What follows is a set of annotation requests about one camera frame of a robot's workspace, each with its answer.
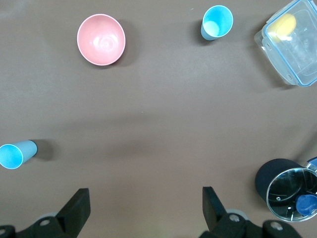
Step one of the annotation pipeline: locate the glass pot lid blue knob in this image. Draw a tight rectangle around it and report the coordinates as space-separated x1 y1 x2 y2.
266 167 317 223

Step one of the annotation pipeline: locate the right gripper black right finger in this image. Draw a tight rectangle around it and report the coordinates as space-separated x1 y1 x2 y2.
199 187 300 238

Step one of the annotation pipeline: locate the brown table cover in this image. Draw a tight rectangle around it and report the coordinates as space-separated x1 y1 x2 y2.
0 0 317 238

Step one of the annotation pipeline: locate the clear container lid blue seal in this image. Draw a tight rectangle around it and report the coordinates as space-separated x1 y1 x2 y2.
263 0 317 87

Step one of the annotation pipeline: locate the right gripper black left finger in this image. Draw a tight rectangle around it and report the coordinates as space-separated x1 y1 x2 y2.
0 188 91 238

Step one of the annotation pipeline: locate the dark navy pot blue handle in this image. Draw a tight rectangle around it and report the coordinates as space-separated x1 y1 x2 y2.
255 156 317 206

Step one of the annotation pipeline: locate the blue plastic cup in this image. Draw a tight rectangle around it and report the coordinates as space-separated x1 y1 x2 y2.
200 5 234 41
0 140 38 170

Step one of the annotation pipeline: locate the pink bowl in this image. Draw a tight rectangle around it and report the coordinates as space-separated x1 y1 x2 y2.
76 14 126 66

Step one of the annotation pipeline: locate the clear plastic food container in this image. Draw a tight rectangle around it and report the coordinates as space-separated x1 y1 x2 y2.
254 0 317 87

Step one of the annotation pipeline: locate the yellow lemon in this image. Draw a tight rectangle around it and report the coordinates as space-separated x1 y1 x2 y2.
268 13 297 40

